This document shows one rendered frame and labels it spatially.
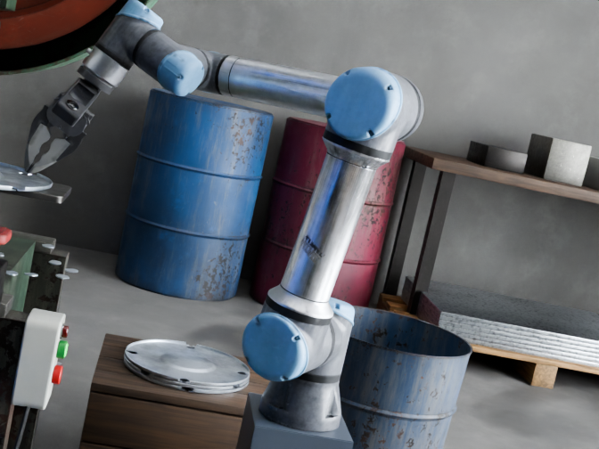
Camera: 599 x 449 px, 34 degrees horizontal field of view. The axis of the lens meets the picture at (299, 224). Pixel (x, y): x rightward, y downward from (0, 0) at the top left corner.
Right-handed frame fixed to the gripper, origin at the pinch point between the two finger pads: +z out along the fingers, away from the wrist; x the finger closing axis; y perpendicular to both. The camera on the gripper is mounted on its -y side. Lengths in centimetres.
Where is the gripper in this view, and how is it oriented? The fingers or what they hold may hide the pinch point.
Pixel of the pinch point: (30, 167)
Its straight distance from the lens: 183.2
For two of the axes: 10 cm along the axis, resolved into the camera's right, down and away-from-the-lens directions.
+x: -7.9, -5.8, -2.2
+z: -6.0, 8.0, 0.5
